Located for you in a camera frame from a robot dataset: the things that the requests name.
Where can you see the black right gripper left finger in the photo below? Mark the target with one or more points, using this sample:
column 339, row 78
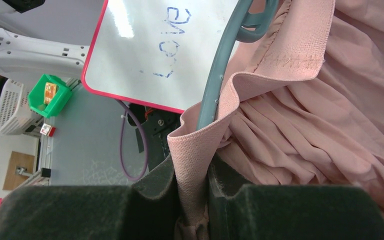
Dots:
column 145, row 210

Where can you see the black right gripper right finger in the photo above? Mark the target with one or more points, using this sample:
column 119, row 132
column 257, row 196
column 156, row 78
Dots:
column 241, row 210

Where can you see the pink pleated skirt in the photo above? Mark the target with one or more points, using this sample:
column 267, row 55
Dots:
column 302, row 105

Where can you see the teal hanger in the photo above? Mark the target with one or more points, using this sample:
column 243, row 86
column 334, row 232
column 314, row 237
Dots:
column 244, row 27

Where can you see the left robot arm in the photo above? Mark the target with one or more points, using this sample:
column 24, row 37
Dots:
column 23, row 54

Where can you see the green object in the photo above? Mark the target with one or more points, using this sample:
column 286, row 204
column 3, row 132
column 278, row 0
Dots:
column 49, row 96

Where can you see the red-edged whiteboard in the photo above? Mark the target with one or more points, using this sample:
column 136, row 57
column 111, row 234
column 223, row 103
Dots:
column 156, row 53

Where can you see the white basket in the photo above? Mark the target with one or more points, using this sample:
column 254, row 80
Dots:
column 16, row 115

